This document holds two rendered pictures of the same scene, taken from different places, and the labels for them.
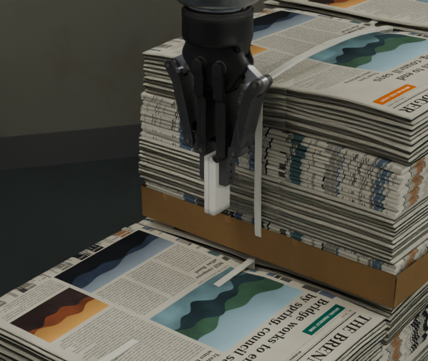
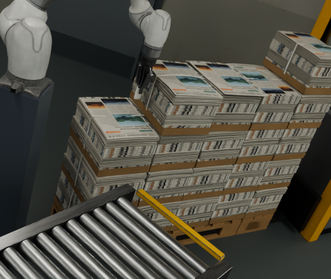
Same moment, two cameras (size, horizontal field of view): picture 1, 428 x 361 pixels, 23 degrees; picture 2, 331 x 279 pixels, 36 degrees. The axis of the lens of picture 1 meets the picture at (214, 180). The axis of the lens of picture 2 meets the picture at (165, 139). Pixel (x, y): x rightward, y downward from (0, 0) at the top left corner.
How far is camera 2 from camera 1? 1.39 m
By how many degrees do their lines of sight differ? 13
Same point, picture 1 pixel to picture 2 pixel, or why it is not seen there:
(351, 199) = (162, 108)
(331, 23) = (192, 71)
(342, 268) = (156, 123)
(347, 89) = (171, 84)
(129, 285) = (113, 107)
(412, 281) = (169, 132)
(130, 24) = (202, 53)
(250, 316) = (132, 123)
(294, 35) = (179, 70)
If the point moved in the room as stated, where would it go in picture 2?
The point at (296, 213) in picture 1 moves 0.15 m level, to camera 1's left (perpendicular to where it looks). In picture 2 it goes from (153, 107) to (127, 94)
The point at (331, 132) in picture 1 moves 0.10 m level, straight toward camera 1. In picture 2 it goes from (164, 92) to (153, 97)
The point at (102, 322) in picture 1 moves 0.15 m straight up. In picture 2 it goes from (102, 110) to (109, 83)
